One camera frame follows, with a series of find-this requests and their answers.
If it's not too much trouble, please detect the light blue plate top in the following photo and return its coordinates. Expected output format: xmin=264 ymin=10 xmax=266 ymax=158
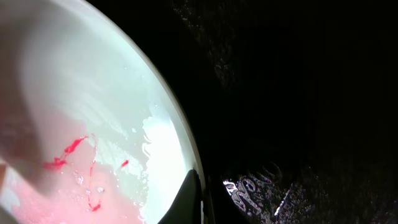
xmin=1 ymin=0 xmax=205 ymax=223

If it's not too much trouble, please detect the round black tray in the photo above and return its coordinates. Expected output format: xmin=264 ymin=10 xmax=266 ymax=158
xmin=93 ymin=0 xmax=397 ymax=223

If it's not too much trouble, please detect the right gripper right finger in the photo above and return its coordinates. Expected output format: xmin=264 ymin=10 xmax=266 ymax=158
xmin=208 ymin=175 xmax=248 ymax=224

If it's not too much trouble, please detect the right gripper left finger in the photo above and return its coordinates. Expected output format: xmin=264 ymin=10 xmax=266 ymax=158
xmin=159 ymin=169 xmax=201 ymax=224

